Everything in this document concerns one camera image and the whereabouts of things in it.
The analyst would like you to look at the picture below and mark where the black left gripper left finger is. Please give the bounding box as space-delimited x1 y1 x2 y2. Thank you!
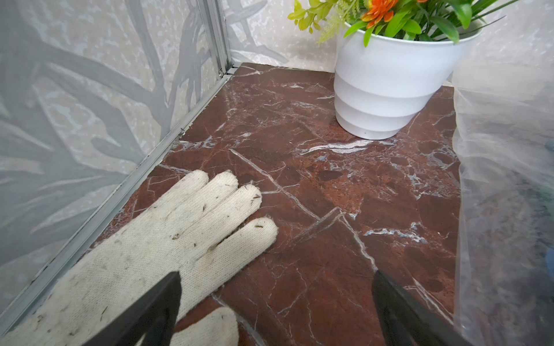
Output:
85 271 182 345

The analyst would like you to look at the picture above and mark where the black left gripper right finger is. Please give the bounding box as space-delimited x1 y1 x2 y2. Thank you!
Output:
372 270 470 346

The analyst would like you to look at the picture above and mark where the clear vacuum bag blue zipper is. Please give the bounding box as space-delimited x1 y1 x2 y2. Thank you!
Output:
452 1 553 345

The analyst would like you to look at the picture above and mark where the white work glove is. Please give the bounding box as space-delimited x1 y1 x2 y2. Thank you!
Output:
1 170 278 345

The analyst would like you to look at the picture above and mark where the white pot with plant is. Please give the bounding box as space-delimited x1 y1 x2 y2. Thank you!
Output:
289 0 503 140

